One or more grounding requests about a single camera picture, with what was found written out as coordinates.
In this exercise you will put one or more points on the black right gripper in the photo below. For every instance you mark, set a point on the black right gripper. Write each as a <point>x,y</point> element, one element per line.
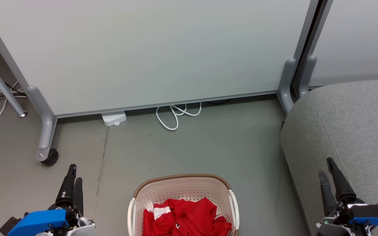
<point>340,223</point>

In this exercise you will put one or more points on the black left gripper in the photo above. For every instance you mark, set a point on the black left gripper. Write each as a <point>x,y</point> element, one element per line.
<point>77,226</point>

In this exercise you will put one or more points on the red basketball jersey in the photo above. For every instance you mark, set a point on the red basketball jersey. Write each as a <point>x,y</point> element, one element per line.
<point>189,216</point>

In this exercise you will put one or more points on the grey fabric sofa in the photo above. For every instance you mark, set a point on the grey fabric sofa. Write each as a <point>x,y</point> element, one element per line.
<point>356,124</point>

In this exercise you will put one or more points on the grey partition leg with caster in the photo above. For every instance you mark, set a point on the grey partition leg with caster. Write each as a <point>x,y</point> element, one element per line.
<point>46,131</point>

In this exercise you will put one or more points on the white power strip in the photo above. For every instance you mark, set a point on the white power strip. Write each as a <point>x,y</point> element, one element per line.
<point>114,118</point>

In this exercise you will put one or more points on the cream perforated laundry basket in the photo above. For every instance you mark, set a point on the cream perforated laundry basket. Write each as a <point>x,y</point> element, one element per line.
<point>182,188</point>

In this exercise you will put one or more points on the narrow white partition panel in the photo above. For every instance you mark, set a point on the narrow white partition panel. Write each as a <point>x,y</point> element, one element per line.
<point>356,39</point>

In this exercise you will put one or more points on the wide white partition panel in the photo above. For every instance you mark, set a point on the wide white partition panel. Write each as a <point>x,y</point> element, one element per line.
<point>149,49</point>

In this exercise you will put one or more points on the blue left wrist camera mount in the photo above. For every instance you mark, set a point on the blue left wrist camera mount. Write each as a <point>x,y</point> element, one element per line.
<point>41,221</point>

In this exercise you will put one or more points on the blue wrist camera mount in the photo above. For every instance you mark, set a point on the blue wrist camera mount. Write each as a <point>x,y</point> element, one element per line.
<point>376,214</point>
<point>41,221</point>

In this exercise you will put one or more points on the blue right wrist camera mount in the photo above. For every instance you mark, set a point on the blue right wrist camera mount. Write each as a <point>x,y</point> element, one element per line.
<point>376,214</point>

